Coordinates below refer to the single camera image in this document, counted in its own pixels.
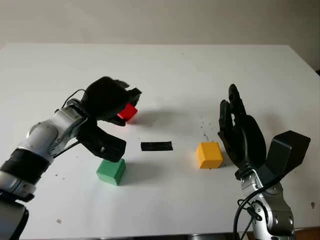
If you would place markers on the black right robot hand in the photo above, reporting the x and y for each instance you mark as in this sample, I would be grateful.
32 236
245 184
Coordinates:
247 142

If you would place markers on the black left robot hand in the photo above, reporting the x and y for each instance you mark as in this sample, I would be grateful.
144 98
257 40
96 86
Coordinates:
105 100

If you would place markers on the red cube block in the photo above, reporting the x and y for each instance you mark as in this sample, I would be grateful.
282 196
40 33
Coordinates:
128 113

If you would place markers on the yellow cube block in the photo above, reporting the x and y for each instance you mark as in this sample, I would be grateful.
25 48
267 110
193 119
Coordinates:
208 155

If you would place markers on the green cube block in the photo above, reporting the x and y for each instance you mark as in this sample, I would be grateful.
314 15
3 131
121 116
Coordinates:
110 173

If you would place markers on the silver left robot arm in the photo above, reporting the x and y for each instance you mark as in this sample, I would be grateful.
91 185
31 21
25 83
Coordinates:
42 137

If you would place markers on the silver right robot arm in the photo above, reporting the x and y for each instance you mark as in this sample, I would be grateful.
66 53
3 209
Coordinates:
275 215

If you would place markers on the black tape strip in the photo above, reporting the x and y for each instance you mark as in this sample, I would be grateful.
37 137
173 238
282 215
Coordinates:
156 146

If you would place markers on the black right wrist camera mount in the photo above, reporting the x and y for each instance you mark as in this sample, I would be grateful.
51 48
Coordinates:
287 152

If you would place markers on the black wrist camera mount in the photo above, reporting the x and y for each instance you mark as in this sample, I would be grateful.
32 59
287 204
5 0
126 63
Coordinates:
105 147
287 152

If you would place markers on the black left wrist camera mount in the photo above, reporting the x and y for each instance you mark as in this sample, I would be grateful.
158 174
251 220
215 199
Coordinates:
105 147

